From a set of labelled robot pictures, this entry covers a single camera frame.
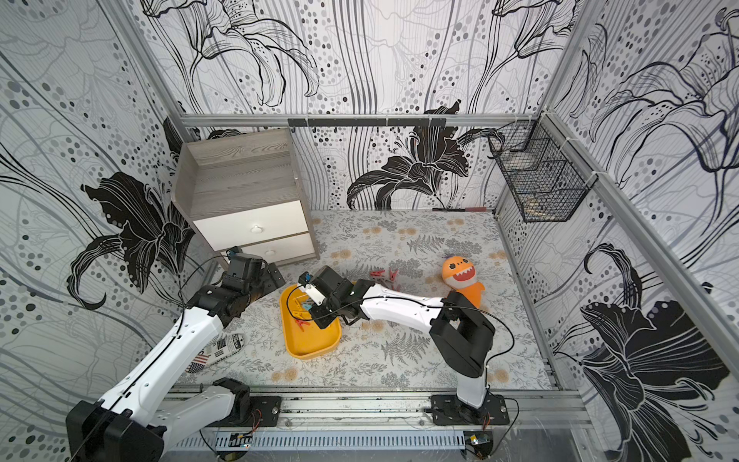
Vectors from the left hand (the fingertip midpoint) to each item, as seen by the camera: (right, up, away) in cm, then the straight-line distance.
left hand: (271, 284), depth 81 cm
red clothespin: (+6, -14, +7) cm, 17 cm away
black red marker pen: (+67, +26, +42) cm, 83 cm away
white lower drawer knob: (-6, +8, +14) cm, 18 cm away
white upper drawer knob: (-5, +16, +2) cm, 17 cm away
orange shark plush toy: (+57, +2, +10) cm, 58 cm away
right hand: (+13, -8, +1) cm, 15 cm away
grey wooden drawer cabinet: (-10, +27, +3) cm, 29 cm away
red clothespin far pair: (+36, 0, +18) cm, 40 cm away
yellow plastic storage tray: (+8, -17, +5) cm, 19 cm away
